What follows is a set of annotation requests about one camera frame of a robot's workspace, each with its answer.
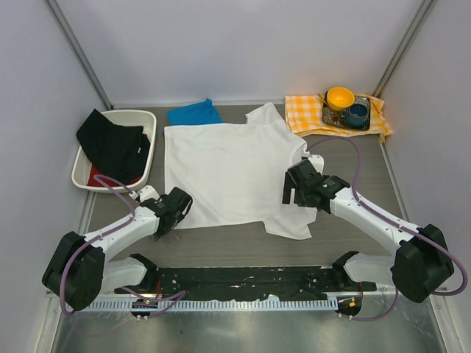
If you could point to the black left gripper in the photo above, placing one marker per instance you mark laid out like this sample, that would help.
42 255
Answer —
176 207

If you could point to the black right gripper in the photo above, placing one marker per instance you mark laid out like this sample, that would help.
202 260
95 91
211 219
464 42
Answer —
297 184

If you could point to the white t shirt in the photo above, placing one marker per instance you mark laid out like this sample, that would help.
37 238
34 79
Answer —
235 173

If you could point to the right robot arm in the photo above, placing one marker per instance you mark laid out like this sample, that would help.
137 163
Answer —
416 263

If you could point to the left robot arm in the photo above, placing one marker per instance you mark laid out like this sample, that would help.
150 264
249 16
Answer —
84 266

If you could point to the black t shirt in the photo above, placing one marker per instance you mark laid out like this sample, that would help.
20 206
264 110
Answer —
97 130

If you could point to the yellow checkered cloth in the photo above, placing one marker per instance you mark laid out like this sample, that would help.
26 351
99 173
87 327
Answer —
303 116

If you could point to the dark patterned tray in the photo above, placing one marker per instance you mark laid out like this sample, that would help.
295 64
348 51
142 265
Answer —
334 118

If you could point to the red t shirt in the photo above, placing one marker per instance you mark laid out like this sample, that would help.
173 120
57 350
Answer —
120 160

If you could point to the white plastic bin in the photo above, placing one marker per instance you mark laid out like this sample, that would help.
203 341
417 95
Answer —
82 165

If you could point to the blue mug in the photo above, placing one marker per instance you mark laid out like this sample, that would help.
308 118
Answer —
355 116

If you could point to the blue folded t shirt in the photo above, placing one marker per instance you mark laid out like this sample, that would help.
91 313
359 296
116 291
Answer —
201 113

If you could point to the yellow bowl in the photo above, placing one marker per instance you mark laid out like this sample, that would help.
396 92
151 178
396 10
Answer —
339 98

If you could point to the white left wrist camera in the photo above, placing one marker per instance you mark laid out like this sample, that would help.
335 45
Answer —
145 193

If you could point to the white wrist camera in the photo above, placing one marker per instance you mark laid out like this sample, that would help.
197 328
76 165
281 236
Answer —
316 160
145 193

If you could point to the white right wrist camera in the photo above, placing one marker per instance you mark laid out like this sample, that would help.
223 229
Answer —
316 160

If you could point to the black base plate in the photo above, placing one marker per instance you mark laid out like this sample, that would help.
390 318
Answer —
247 284

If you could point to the slotted cable duct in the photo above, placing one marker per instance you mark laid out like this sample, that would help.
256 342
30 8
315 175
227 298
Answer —
272 303

